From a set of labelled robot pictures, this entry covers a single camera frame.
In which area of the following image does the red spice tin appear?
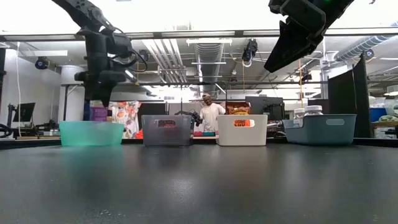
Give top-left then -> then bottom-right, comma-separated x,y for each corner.
157,119 -> 177,128

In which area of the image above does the teal plastic bin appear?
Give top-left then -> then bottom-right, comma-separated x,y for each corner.
58,120 -> 126,147

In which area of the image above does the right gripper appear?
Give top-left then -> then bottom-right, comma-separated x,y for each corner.
263,0 -> 330,73

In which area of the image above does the person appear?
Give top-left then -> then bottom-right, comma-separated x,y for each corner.
198,92 -> 227,133

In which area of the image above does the grey ribbed ceiling duct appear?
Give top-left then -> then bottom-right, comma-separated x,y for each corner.
193,42 -> 225,96

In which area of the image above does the floral cloth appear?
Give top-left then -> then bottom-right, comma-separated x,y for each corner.
108,100 -> 143,139

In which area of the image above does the grey translucent plastic bin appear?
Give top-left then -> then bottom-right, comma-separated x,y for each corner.
141,114 -> 193,147

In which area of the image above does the black partition panel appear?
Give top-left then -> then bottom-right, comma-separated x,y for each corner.
327,52 -> 373,138

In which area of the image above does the silver ribbed duct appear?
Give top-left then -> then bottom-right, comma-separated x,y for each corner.
333,21 -> 398,62

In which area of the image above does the overhead frame beam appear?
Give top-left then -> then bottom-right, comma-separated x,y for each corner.
0,27 -> 398,43

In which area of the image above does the white plastic bin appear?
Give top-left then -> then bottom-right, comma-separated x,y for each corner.
216,113 -> 269,147

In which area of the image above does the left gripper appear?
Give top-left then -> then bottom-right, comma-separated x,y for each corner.
74,70 -> 127,108

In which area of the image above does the purple packet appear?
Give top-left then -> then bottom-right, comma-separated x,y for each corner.
89,99 -> 109,123

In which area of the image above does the blue-grey plastic bin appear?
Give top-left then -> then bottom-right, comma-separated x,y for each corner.
282,113 -> 358,146

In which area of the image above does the white round column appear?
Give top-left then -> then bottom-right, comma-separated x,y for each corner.
57,64 -> 87,122

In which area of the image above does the blue tub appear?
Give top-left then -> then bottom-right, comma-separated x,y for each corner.
369,106 -> 389,123

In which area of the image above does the black hanging device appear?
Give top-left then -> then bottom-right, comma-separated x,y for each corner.
241,38 -> 259,63

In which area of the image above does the white lid seasoning jar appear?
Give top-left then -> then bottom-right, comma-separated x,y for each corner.
303,105 -> 324,117
293,107 -> 307,128

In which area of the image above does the taco mix packet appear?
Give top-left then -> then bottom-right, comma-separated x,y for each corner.
225,101 -> 252,128

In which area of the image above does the black monitor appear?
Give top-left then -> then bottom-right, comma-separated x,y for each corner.
244,96 -> 285,121
12,102 -> 37,123

